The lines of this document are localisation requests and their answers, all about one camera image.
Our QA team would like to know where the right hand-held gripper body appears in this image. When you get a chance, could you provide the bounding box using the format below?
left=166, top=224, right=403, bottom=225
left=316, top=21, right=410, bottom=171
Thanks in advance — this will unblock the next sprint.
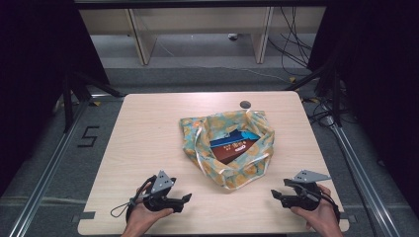
left=282, top=169, right=332, bottom=212

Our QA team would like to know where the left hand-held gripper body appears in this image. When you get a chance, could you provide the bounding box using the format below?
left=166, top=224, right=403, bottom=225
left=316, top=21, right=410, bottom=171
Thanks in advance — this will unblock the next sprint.
left=129, top=170, right=179, bottom=213

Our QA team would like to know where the teal bag with orange print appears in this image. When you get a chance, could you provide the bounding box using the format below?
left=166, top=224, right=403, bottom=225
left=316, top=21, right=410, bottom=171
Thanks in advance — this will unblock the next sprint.
left=179, top=109, right=276, bottom=192

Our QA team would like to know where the person's right hand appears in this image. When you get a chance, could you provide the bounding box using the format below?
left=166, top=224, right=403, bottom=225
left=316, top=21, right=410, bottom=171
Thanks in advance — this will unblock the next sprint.
left=290, top=183, right=341, bottom=235

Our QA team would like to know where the person's left hand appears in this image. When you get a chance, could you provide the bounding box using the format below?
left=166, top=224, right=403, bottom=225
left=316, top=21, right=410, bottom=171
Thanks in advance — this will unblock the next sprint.
left=123, top=182, right=175, bottom=235

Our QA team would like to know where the brown box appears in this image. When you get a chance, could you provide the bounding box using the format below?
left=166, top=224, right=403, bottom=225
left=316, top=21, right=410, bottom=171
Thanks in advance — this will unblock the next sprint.
left=210, top=137, right=260, bottom=166

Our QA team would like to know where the blue box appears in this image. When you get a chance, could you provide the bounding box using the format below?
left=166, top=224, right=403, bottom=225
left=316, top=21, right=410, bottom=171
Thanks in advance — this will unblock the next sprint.
left=209, top=128, right=262, bottom=149

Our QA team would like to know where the black metal stand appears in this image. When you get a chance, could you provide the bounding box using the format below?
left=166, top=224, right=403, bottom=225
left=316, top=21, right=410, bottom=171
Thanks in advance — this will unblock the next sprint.
left=285, top=62, right=344, bottom=128
left=61, top=70, right=124, bottom=133

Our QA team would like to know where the black curtain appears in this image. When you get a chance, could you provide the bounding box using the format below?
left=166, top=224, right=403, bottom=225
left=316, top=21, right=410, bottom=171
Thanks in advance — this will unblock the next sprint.
left=0, top=0, right=112, bottom=196
left=307, top=0, right=419, bottom=209

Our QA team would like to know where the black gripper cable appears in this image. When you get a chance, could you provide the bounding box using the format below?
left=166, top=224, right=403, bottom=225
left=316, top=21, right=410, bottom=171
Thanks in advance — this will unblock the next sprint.
left=126, top=174, right=158, bottom=222
left=318, top=189, right=342, bottom=225

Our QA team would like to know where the thin grey cord loop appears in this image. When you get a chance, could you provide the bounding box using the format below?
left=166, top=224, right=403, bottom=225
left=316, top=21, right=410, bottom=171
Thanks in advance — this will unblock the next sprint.
left=110, top=197, right=142, bottom=218

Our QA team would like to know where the aluminium floor rail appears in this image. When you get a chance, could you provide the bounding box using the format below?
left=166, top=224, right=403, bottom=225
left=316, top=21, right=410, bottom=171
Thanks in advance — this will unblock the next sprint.
left=8, top=98, right=91, bottom=237
left=329, top=122, right=401, bottom=237

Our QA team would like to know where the tangle of black floor cables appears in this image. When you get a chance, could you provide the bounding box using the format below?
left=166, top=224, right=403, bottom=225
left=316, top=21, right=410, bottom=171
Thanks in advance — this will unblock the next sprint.
left=301, top=94, right=351, bottom=128

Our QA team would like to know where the thin white floor cable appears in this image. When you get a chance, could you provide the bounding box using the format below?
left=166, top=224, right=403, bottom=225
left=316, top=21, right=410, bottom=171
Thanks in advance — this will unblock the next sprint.
left=144, top=19, right=292, bottom=84

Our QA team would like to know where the bundle of black hanging cables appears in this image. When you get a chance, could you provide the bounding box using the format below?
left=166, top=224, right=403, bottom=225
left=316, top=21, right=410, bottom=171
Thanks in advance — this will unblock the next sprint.
left=266, top=6, right=314, bottom=77

